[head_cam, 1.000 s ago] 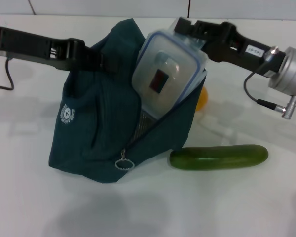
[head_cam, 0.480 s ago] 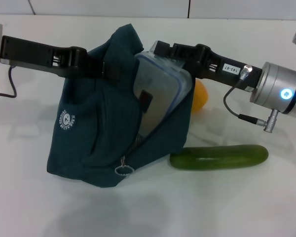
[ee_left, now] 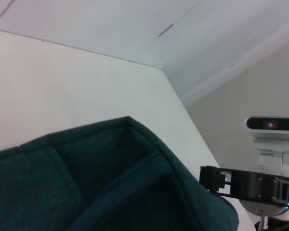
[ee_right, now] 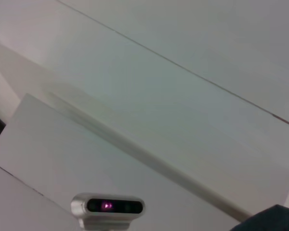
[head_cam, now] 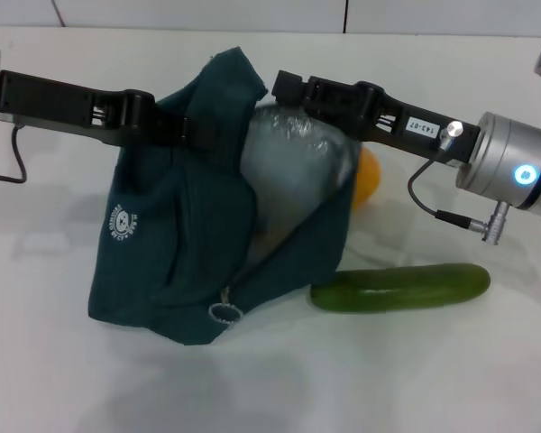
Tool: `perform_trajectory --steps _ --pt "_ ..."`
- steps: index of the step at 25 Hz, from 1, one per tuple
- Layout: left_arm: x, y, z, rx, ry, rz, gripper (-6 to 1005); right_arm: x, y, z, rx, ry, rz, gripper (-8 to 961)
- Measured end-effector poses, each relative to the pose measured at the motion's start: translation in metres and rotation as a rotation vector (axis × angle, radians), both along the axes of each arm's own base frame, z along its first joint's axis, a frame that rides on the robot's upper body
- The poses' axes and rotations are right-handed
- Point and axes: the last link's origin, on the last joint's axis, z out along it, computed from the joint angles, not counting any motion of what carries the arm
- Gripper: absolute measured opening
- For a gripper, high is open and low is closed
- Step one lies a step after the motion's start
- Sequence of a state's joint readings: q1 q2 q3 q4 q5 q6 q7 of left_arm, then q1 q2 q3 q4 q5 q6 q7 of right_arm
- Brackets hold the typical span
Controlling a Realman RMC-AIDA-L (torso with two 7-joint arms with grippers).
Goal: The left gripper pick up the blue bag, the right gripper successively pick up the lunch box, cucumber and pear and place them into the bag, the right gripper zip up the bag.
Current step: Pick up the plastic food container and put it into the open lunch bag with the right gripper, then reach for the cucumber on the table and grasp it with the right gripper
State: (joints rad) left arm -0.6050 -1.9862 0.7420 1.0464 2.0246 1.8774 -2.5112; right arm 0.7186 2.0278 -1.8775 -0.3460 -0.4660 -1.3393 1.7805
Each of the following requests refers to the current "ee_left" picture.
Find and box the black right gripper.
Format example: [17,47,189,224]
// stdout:
[199,165,289,208]

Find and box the dark teal insulated lunch bag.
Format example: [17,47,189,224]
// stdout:
[0,116,239,231]

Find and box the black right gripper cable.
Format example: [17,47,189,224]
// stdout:
[254,218,289,231]

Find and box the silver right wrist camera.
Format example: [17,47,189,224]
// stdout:
[245,116,289,176]

